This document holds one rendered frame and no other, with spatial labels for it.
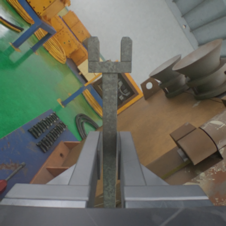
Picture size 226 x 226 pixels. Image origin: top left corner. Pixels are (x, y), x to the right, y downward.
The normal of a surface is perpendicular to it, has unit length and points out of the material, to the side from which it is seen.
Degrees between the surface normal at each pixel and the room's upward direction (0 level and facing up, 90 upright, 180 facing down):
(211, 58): 87
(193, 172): 90
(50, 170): 90
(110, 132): 90
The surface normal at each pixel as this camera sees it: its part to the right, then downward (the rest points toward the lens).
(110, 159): 0.00, 0.25
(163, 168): -0.60, -0.77
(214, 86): -0.26, 0.42
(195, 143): -0.40, -0.33
